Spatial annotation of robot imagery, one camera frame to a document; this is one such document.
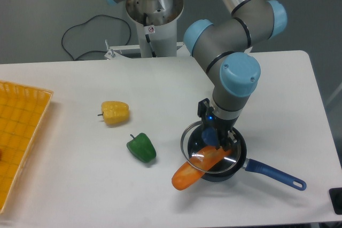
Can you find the glass pot lid blue knob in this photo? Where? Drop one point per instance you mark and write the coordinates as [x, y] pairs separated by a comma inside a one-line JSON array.
[[192, 142]]

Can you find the green toy bell pepper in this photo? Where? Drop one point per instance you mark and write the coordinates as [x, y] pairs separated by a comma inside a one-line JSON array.
[[141, 148]]

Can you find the yellow plastic basket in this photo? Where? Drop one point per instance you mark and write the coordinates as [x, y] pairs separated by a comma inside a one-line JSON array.
[[23, 108]]

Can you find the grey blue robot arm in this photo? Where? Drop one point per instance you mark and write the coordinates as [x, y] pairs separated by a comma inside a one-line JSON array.
[[219, 50]]

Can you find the dark pot blue handle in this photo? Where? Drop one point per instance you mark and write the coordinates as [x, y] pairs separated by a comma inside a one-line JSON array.
[[255, 166]]

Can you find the black device at table edge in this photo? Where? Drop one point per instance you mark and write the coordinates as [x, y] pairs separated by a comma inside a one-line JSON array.
[[336, 199]]

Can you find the yellow toy bell pepper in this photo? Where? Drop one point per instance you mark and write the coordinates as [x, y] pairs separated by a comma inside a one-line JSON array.
[[114, 112]]

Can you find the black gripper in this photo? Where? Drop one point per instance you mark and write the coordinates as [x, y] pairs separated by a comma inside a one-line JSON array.
[[217, 124]]

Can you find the orange toy baguette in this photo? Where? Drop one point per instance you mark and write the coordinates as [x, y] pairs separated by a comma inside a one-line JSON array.
[[200, 163]]

